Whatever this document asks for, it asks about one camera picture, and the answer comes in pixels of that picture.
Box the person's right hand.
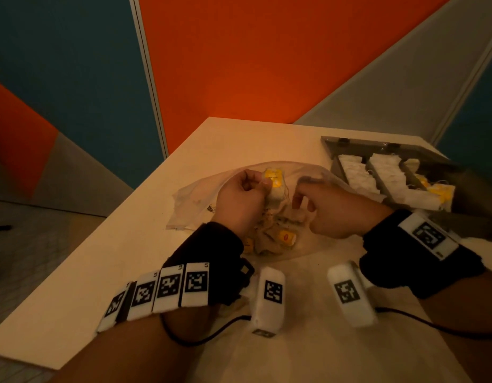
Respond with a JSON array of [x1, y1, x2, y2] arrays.
[[292, 180, 394, 240]]

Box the person's left hand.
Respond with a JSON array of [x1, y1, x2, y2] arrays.
[[211, 169, 273, 238]]

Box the clear plastic bag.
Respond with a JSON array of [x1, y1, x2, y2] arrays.
[[166, 161, 386, 262]]

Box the pile of paper tea bags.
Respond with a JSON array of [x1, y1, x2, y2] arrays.
[[242, 203, 310, 256]]

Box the dark compartment organizer box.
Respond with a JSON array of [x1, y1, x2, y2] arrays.
[[320, 136, 492, 242]]

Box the person's left forearm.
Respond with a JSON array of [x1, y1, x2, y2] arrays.
[[50, 305, 219, 383]]

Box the person's right forearm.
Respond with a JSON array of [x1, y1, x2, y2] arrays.
[[419, 271, 492, 383]]

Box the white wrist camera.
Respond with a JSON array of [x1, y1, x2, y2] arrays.
[[250, 267, 286, 339], [327, 261, 377, 328]]

